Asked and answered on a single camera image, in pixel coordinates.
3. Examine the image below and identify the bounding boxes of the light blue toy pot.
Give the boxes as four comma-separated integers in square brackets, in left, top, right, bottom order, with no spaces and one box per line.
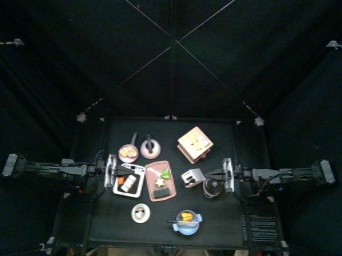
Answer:
[171,209,205,237]

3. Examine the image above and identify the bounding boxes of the black toy spoon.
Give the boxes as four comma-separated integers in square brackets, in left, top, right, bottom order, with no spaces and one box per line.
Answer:
[167,219,199,225]

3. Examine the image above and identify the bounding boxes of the pink toy frying pan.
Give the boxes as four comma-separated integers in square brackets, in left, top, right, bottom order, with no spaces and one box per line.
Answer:
[118,132,140,164]

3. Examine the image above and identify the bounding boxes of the small round white plate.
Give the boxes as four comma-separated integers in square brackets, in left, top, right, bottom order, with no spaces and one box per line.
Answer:
[130,202,152,225]

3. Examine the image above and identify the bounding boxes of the tan wooden toy box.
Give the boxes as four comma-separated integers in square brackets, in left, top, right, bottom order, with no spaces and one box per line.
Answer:
[176,125,215,165]

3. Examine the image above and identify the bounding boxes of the white toy toaster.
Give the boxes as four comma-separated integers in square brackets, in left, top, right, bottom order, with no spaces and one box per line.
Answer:
[180,168,207,189]

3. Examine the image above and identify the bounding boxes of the grey looped cable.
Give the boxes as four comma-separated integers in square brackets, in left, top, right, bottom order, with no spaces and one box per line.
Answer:
[202,179,223,200]

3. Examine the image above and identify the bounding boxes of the pink toy cutting board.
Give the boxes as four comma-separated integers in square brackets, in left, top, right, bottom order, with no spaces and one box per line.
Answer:
[144,160,178,203]

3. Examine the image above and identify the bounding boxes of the small frying pan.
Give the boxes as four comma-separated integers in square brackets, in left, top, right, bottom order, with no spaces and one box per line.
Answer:
[139,133,163,160]

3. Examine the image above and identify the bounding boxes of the white toy roll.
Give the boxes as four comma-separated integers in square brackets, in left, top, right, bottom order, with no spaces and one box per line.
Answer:
[122,175,139,193]

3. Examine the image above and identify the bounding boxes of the white text label sticker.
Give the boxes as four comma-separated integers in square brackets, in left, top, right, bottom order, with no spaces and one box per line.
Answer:
[247,213,278,244]

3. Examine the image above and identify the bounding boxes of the dark green toy food block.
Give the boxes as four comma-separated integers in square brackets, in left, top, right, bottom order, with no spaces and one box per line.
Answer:
[152,187,172,199]

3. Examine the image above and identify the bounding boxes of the white rectangular tray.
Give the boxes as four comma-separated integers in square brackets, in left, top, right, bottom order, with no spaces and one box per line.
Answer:
[112,163,147,199]

